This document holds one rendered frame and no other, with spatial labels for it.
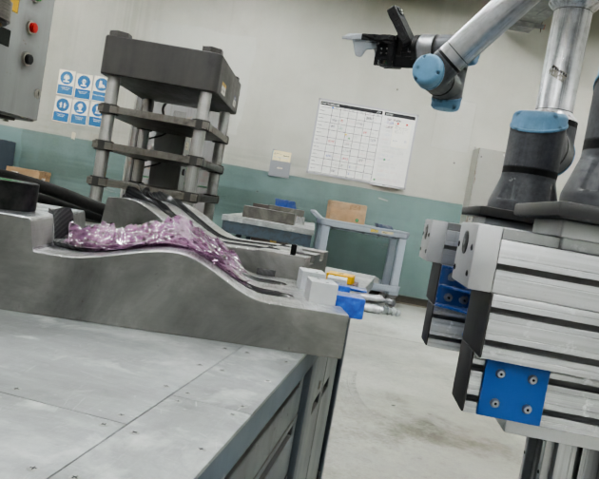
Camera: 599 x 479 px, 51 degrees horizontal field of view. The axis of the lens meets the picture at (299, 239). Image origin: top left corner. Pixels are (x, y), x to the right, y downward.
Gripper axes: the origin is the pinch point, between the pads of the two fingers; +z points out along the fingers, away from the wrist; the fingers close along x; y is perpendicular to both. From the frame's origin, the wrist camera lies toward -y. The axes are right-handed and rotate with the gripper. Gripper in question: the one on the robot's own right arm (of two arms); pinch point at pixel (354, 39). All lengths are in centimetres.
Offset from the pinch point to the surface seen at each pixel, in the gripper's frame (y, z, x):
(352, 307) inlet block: 48, -51, -90
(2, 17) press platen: 10, 37, -82
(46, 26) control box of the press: 6, 64, -52
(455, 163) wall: 48, 148, 574
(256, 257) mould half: 48, -26, -76
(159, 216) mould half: 44, -8, -81
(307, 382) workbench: 75, -29, -59
